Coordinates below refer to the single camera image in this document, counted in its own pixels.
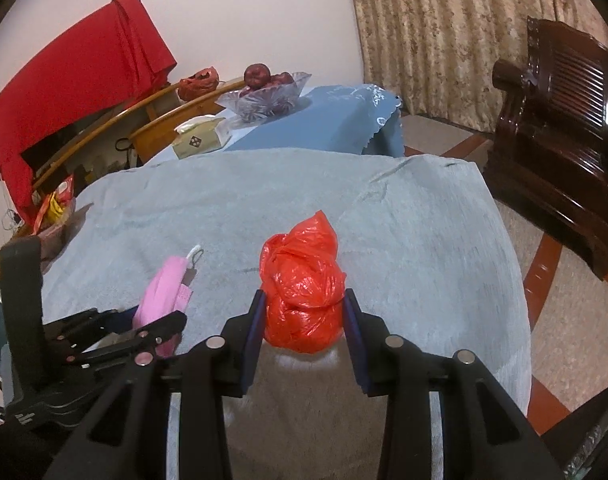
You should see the dark wooden armchair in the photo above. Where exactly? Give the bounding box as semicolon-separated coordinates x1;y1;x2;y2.
484;16;608;282

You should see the glass fruit bowl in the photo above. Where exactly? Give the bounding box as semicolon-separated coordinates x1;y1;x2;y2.
216;72;313;124

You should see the basket of snack packets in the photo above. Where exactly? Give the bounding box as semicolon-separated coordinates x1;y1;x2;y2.
31;175;78;262

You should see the blue tablecloth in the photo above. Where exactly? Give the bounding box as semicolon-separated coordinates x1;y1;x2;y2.
149;83;406;162

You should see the red mesh bag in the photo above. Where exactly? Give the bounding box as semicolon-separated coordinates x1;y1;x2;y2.
178;66;220;102

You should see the red plastic bag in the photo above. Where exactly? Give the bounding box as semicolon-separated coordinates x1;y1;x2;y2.
260;211;347;355

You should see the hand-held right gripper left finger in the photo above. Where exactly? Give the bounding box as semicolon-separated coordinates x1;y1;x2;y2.
44;289;267;480

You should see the red cloth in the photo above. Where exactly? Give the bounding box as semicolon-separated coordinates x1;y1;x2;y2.
0;0;177;214

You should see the dark red apple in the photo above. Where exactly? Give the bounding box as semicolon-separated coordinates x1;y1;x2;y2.
244;63;273;92

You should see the beige patterned curtain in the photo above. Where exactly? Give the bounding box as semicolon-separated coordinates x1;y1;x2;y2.
345;0;608;134

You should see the wooden chair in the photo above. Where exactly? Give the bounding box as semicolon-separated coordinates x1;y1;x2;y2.
30;77;185;198
129;91;247;166

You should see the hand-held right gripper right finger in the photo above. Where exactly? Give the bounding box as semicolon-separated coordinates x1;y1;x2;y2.
341;287;567;480

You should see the pink face mask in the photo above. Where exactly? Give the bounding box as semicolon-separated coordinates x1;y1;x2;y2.
133;245;205;359

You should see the tissue box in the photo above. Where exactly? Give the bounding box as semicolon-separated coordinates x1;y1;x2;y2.
172;116;233;161

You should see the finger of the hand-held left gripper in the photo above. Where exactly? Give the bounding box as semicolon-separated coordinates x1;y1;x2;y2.
64;310;188;372
43;307;137;361

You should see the grey blanket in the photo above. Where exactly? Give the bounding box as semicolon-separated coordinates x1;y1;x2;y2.
39;147;533;480

